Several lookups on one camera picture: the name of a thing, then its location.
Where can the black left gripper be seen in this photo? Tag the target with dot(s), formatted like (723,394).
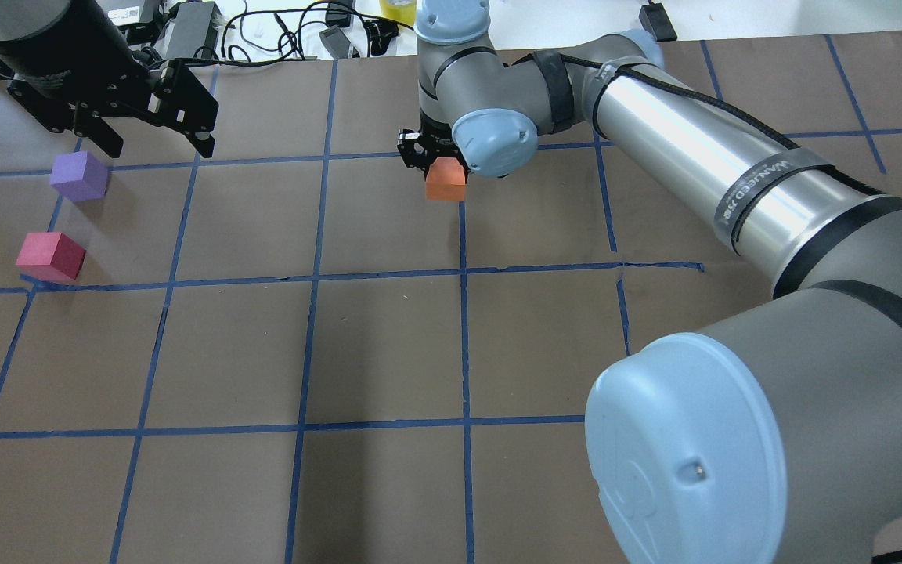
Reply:
(67,59)

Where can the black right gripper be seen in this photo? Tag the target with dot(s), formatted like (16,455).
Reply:
(417,150)

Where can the orange foam block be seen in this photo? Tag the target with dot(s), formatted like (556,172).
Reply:
(446,180)

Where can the purple foam block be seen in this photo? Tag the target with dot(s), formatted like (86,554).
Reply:
(79,176)

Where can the black power adapter brick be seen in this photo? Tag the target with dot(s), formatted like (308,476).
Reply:
(193,31)

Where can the yellow tape roll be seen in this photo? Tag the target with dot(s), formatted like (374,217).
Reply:
(403,11)

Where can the pink foam block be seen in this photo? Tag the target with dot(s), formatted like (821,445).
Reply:
(51,256)

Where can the brown paper table mat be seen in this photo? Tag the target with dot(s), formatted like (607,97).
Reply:
(287,354)

